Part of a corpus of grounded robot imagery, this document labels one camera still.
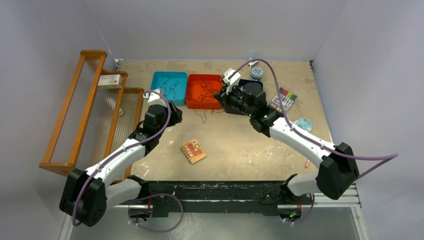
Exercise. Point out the teal plastic bin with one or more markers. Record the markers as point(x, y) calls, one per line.
point(173, 85)

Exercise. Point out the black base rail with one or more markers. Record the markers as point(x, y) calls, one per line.
point(269, 198)

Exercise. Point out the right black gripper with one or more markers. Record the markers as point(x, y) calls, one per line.
point(226, 97)

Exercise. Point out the orange plastic bin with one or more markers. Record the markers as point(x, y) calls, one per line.
point(200, 91)

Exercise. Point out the white red small box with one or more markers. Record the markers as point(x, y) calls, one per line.
point(113, 81)

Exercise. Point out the colour marker pack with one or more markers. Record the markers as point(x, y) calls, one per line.
point(283, 100)

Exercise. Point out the blue white tape roll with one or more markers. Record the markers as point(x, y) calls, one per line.
point(256, 73)

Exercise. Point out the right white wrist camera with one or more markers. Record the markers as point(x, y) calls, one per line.
point(230, 76)

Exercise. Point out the small grey clip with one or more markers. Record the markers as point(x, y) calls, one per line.
point(252, 63)

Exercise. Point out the dark blue plastic bin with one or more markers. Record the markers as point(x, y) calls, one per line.
point(242, 82)

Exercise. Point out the pink white pen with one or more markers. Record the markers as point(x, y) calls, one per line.
point(307, 163)

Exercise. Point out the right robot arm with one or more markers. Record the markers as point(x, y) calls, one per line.
point(337, 170)

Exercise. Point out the wooden rack shelf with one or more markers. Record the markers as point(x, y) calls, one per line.
point(92, 122)

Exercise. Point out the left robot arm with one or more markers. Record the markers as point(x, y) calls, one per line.
point(89, 193)

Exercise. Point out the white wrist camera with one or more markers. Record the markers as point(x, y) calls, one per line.
point(230, 76)
point(154, 97)

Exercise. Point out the blue packaged tool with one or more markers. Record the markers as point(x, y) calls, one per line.
point(304, 123)

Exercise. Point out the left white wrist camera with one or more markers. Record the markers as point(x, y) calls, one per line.
point(154, 97)

